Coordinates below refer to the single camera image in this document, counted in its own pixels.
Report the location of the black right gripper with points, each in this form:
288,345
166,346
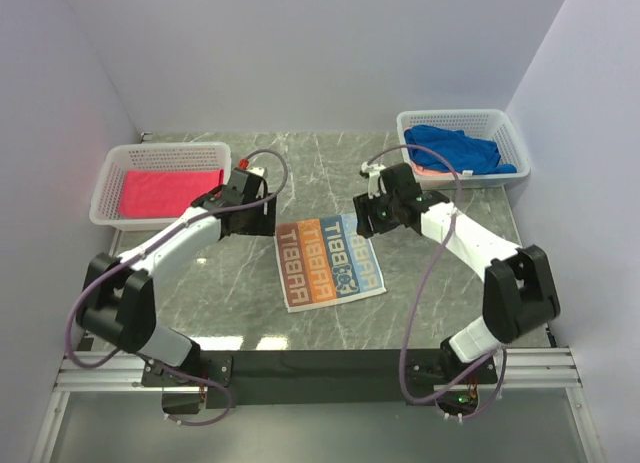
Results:
365,206

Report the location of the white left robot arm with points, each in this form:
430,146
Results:
117,303

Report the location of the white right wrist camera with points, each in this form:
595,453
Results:
372,173

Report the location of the pink red towel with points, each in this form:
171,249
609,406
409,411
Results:
164,194

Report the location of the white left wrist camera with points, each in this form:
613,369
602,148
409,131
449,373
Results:
245,165

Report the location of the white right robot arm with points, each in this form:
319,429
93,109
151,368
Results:
519,293

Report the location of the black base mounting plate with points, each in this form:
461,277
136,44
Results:
270,377

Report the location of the blue towel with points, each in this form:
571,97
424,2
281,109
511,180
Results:
464,153

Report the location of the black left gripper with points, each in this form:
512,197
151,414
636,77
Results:
264,224

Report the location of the beige patterned towel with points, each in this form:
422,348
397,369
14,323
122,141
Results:
323,262

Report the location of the white basket with towels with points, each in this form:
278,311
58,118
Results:
487,124

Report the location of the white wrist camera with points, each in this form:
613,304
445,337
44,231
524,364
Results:
372,173
245,165

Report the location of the peach orange towel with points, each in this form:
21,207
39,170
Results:
429,173

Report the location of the aluminium rail frame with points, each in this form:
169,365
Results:
107,415

